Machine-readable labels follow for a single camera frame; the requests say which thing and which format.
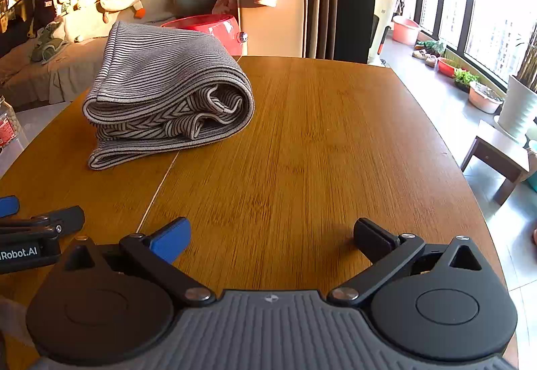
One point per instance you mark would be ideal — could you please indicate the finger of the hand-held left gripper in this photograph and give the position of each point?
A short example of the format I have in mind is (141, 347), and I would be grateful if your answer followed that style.
(8, 205)
(63, 219)

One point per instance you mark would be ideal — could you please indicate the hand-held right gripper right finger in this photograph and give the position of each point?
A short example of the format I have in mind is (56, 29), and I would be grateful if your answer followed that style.
(375, 240)

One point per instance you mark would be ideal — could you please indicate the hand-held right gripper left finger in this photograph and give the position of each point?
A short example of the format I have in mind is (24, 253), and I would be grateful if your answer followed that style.
(172, 242)

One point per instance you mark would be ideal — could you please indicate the striped knit sweater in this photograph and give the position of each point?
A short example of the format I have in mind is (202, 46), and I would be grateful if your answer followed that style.
(159, 72)

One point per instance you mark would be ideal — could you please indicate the clear jar with red label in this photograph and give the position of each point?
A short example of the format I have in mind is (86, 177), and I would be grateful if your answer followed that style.
(6, 122)

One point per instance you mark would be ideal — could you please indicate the bed with beige cover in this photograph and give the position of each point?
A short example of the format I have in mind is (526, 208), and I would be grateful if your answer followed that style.
(50, 76)

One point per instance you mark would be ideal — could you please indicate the small brown stool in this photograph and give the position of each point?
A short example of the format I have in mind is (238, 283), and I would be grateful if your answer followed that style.
(495, 156)

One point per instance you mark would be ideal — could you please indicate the green plush toy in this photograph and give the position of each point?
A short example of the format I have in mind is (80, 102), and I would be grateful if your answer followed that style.
(48, 42)

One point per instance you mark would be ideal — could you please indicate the small green potted plant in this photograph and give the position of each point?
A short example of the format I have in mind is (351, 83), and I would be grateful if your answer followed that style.
(465, 78)

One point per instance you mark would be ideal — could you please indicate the red planter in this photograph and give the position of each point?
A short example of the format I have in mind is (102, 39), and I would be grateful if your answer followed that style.
(448, 67)

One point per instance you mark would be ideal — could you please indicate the pair of shoes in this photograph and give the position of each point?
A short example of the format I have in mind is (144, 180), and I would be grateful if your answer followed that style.
(428, 56)

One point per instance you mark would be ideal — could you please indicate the white ribbed plant pot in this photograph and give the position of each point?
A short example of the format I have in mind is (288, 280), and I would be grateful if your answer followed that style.
(518, 107)

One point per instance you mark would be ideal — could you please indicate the dark plush toy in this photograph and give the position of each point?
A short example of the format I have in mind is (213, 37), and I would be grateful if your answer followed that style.
(44, 9)

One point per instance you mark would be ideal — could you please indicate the small white plush toy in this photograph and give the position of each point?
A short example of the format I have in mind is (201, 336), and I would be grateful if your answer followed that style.
(64, 0)

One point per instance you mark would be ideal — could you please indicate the red plastic basin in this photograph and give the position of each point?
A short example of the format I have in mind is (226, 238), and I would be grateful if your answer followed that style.
(201, 28)

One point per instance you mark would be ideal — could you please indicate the white upright appliance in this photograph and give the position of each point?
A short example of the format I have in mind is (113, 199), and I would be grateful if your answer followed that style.
(384, 17)

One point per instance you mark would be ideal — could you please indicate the tall potted plant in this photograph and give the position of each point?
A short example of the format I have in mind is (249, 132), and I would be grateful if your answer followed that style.
(529, 63)

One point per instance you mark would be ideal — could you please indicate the beige cabinet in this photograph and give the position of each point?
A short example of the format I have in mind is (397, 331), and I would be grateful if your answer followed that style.
(272, 21)

